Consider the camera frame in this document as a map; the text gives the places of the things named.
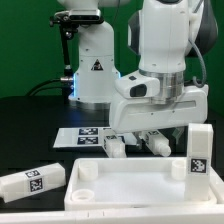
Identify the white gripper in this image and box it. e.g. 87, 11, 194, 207
109, 85, 209, 149

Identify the white desk top panel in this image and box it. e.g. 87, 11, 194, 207
63, 156, 224, 212

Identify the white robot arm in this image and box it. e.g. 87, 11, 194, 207
53, 0, 217, 137

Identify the white paper with markers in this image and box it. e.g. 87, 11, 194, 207
52, 126, 141, 149

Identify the white front obstacle bar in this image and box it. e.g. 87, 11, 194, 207
0, 205, 224, 224

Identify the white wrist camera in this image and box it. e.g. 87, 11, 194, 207
115, 71, 160, 99

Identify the black camera stand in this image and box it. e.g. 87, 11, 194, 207
49, 9, 104, 76

